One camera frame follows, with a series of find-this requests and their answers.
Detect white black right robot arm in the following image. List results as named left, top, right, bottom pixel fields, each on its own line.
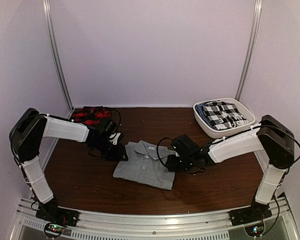
left=164, top=115, right=297, bottom=221

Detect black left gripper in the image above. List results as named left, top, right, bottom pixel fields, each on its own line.
left=92, top=138, right=129, bottom=162

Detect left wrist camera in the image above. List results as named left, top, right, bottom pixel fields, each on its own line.
left=109, top=132, right=124, bottom=145

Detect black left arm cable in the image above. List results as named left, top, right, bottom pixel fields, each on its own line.
left=109, top=107, right=123, bottom=133

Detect grey long sleeve shirt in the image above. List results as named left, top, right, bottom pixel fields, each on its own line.
left=113, top=140, right=176, bottom=191

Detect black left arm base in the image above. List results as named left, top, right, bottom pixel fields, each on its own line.
left=35, top=205, right=79, bottom=239

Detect black white checked shirt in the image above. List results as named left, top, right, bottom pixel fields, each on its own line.
left=203, top=100, right=250, bottom=131

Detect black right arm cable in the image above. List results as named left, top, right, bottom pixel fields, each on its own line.
left=156, top=136, right=177, bottom=167

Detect blue plaid shirt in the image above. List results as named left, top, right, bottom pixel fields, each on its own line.
left=194, top=102, right=212, bottom=128

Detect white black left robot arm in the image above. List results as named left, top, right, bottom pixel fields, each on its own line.
left=8, top=108, right=128, bottom=222

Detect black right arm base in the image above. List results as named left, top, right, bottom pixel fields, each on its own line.
left=229, top=200, right=272, bottom=238

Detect left aluminium corner post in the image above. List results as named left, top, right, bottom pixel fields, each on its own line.
left=42, top=0, right=74, bottom=111

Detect red black plaid shirt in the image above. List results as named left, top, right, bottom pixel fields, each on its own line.
left=70, top=106, right=112, bottom=126

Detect aluminium front rail frame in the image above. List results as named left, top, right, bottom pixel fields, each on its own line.
left=7, top=197, right=300, bottom=240

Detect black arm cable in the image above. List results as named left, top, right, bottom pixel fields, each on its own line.
left=109, top=107, right=123, bottom=133
left=156, top=136, right=177, bottom=167

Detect aluminium corner post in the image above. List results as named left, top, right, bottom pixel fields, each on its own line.
left=42, top=0, right=74, bottom=111
left=235, top=0, right=263, bottom=101

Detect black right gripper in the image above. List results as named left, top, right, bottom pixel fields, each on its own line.
left=165, top=155, right=195, bottom=172

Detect white laundry basket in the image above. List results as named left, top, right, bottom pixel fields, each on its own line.
left=192, top=97, right=256, bottom=139

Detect right aluminium corner post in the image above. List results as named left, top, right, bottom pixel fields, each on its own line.
left=235, top=0, right=263, bottom=101

